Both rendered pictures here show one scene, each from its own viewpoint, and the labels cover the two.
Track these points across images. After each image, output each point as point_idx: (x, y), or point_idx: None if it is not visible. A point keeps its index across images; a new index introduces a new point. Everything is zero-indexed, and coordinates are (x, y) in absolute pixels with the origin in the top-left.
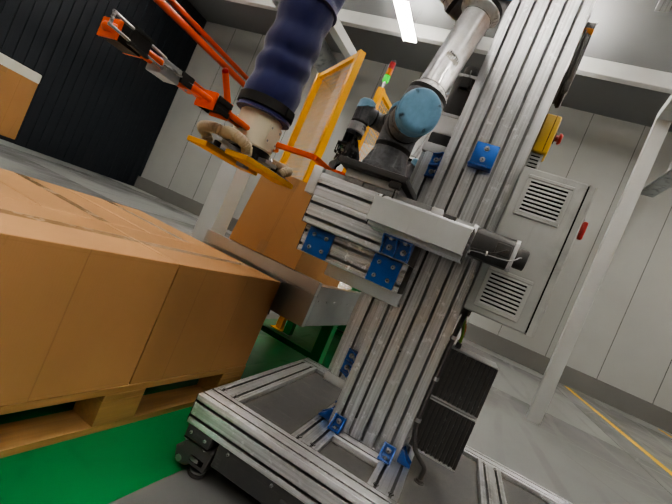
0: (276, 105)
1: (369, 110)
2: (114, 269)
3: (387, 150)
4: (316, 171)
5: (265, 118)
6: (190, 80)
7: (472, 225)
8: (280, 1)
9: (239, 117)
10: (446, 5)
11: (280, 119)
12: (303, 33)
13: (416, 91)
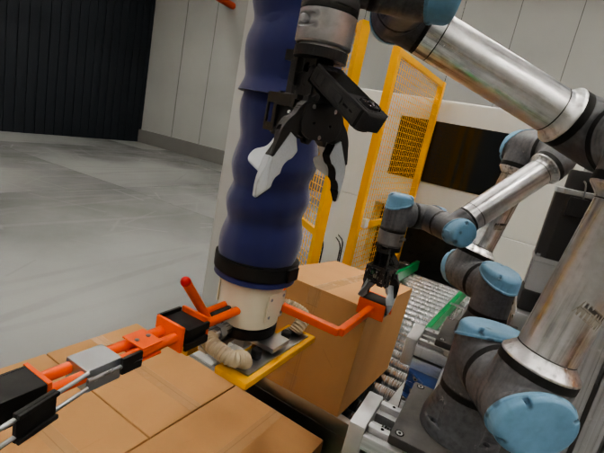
0: (270, 277)
1: (405, 214)
2: None
3: (468, 417)
4: (353, 432)
5: (259, 293)
6: (136, 359)
7: None
8: (241, 111)
9: (223, 291)
10: (544, 137)
11: (280, 288)
12: (288, 162)
13: (527, 407)
